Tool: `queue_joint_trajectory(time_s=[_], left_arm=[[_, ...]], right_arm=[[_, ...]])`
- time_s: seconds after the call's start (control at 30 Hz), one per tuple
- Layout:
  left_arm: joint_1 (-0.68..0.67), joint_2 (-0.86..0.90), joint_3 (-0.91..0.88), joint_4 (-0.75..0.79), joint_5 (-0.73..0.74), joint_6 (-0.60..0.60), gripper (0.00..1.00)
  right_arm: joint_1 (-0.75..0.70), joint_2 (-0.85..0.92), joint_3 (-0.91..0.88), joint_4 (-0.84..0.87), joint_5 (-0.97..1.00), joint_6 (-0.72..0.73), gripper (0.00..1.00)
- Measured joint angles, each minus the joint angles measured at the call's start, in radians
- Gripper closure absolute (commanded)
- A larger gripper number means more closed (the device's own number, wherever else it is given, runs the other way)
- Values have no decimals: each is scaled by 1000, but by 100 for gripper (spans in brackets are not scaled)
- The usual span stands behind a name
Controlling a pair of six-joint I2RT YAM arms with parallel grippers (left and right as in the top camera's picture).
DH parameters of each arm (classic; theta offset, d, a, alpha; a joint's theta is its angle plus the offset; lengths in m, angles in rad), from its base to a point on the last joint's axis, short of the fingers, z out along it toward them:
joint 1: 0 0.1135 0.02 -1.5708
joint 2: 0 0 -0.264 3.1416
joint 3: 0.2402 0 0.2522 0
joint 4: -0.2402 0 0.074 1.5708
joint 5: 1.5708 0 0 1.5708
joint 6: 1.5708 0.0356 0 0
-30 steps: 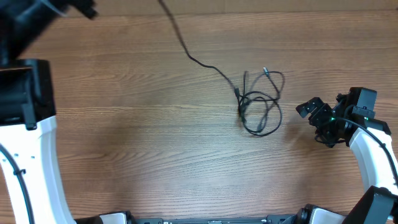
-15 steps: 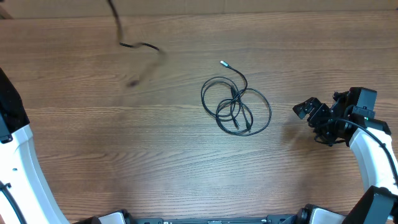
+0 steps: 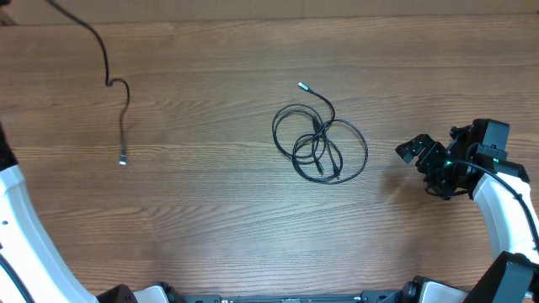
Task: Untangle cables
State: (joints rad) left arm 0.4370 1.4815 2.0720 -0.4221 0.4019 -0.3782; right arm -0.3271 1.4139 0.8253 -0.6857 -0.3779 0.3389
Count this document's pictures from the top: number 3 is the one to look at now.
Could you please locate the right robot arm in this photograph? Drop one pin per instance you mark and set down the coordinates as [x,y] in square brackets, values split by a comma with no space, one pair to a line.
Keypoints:
[475,164]

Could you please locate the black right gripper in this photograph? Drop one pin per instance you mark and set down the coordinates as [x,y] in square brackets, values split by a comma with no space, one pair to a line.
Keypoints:
[424,163]

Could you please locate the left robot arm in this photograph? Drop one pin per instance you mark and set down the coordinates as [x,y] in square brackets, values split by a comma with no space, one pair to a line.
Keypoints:
[32,270]

